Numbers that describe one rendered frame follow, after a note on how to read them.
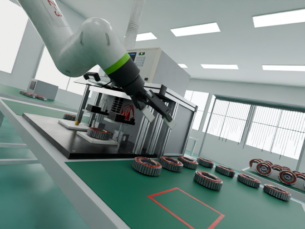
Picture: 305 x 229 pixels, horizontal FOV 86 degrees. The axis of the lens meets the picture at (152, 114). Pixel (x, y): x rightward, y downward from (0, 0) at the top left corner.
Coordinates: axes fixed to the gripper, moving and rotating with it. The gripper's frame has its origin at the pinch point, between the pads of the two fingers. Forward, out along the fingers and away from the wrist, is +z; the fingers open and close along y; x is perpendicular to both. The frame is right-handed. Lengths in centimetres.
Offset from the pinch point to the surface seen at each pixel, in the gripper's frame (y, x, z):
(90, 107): -54, -10, -9
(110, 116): -32.7, -8.2, -3.5
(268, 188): 21, 16, 63
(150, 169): 5.2, -16.0, 6.5
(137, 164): 1.1, -17.8, 3.6
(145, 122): -13.8, -1.2, 3.3
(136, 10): -176, 143, -34
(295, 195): 21, 38, 113
